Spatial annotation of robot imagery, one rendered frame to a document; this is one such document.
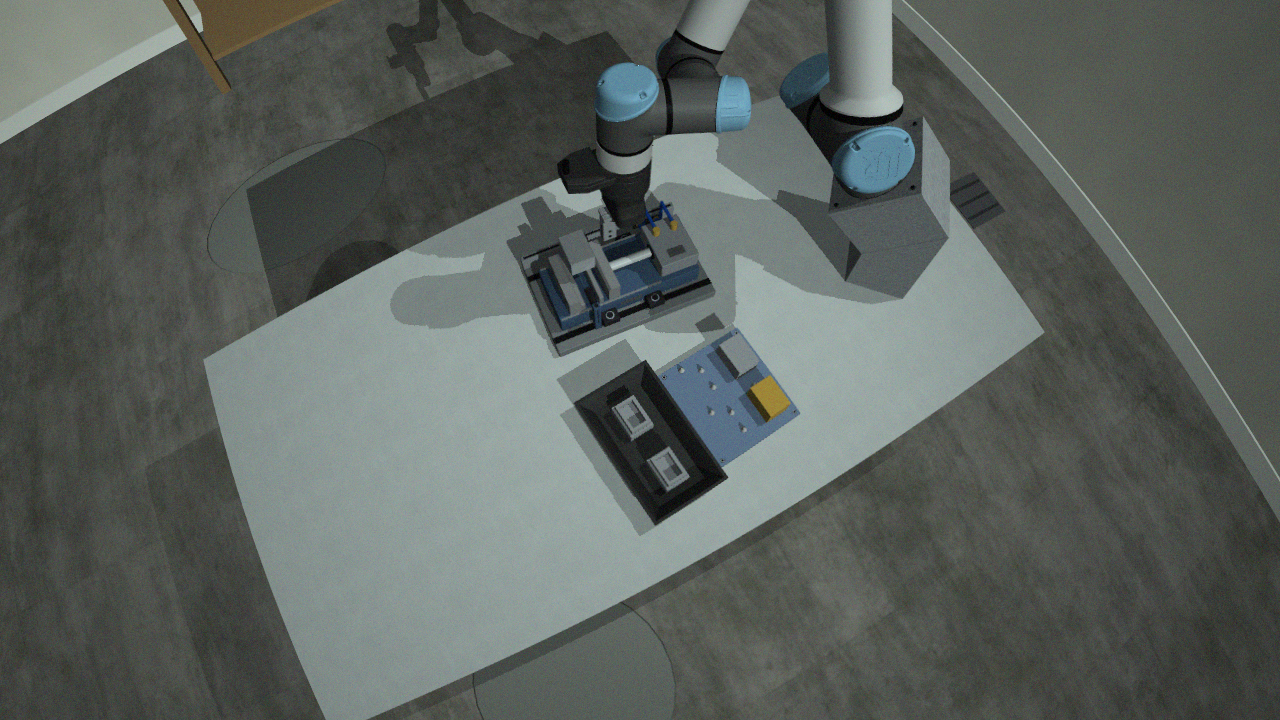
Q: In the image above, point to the yellow rectangular block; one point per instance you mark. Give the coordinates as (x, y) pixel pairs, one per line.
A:
(768, 398)

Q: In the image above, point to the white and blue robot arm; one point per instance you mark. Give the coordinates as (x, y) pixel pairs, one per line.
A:
(869, 153)

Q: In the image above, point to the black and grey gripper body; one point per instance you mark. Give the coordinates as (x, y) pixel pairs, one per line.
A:
(624, 186)

